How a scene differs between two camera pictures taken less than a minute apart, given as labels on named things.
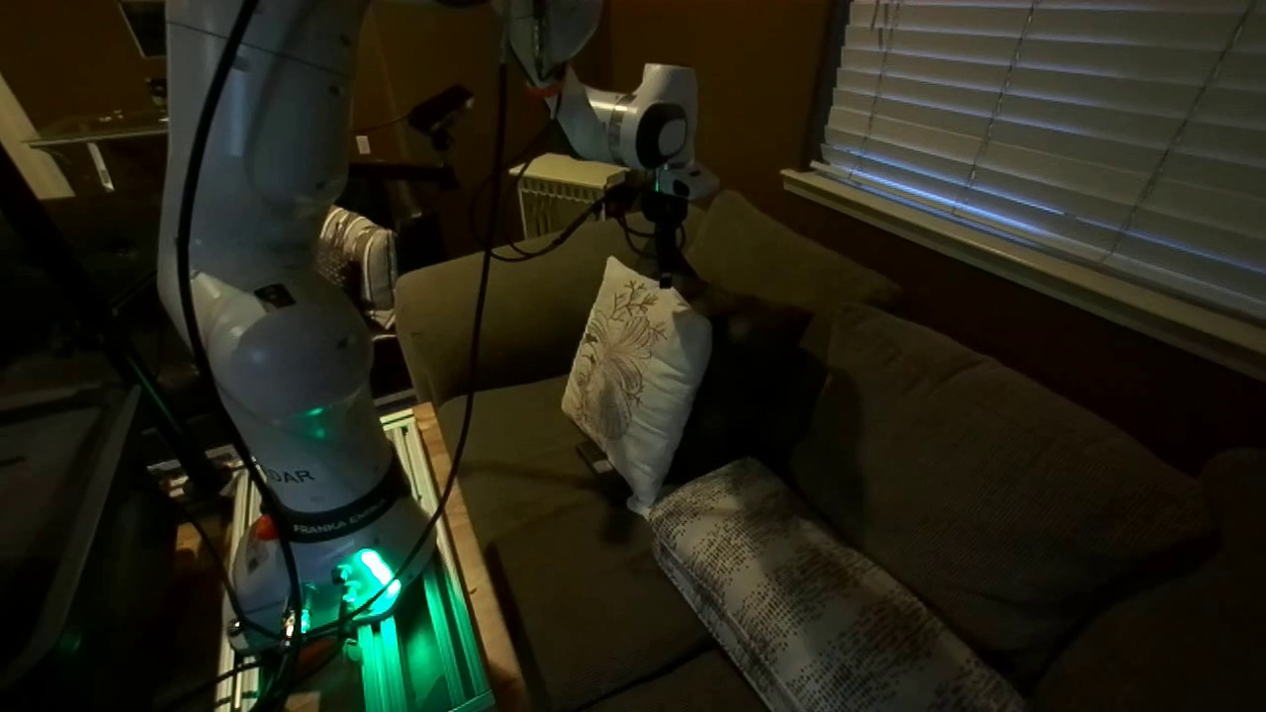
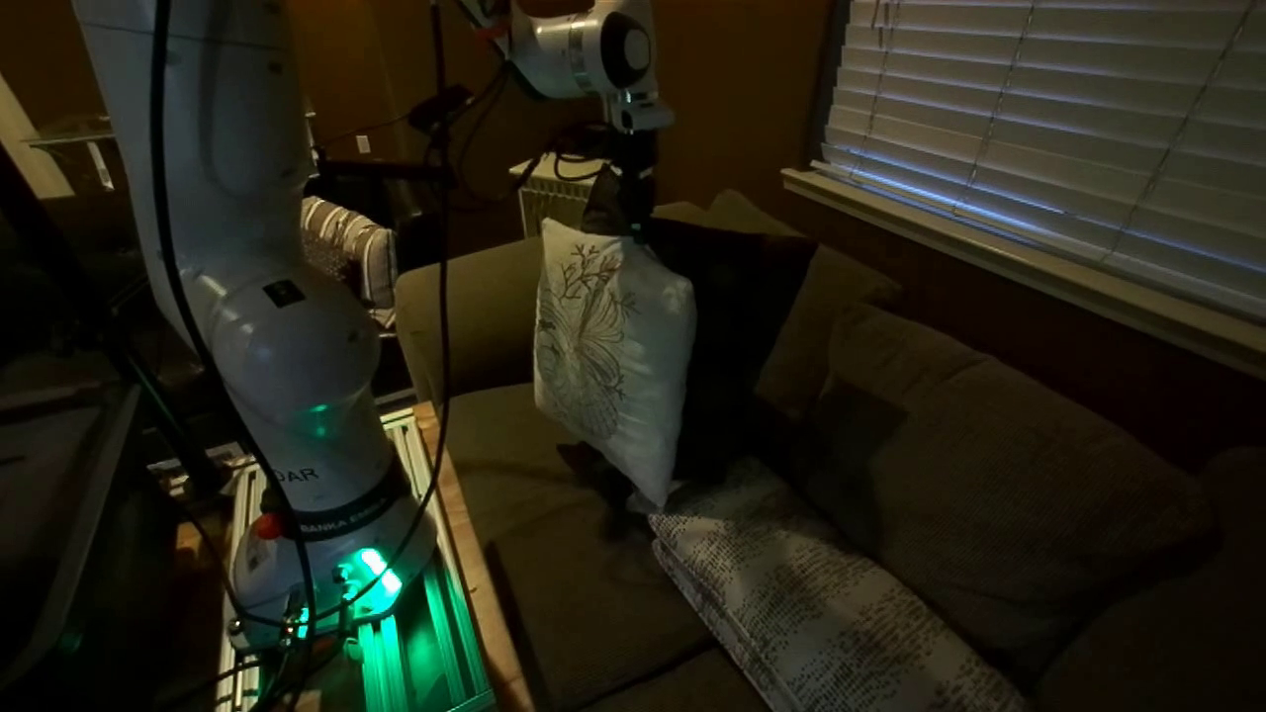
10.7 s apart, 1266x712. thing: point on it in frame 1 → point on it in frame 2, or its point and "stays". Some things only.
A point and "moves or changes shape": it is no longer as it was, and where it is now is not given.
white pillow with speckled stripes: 807,620 stays
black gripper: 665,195 → 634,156
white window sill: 1045,269 stays
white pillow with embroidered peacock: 634,376 moves or changes shape
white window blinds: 1126,125 stays
